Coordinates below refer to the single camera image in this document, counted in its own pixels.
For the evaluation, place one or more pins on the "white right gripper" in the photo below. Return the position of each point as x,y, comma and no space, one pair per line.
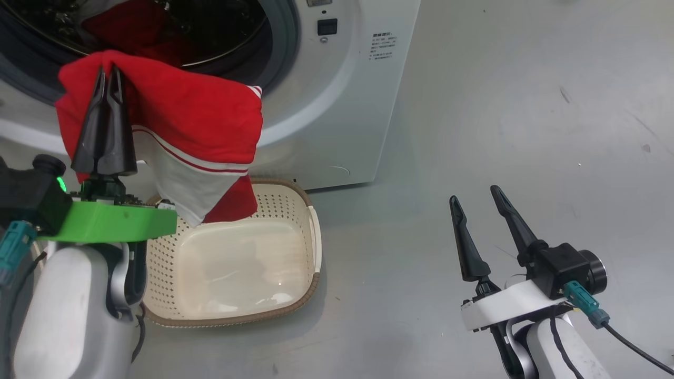
505,305

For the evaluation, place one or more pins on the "red and white garment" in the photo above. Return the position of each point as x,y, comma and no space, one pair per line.
184,105

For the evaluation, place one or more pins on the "cream perforated laundry basket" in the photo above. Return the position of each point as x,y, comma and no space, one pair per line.
237,263

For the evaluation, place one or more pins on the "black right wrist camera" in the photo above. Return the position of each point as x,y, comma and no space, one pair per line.
566,268

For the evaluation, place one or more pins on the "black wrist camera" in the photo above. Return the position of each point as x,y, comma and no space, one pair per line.
566,268
31,195

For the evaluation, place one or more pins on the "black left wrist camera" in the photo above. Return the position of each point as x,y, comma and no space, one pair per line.
31,195

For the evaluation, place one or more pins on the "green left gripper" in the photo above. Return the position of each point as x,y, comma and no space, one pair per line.
105,221

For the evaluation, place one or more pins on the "black door lock socket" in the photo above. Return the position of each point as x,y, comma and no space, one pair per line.
327,27

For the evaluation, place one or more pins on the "white front-load washing machine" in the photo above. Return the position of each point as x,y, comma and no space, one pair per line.
342,105

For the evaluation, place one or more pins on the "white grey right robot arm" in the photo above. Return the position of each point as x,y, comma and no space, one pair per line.
547,347

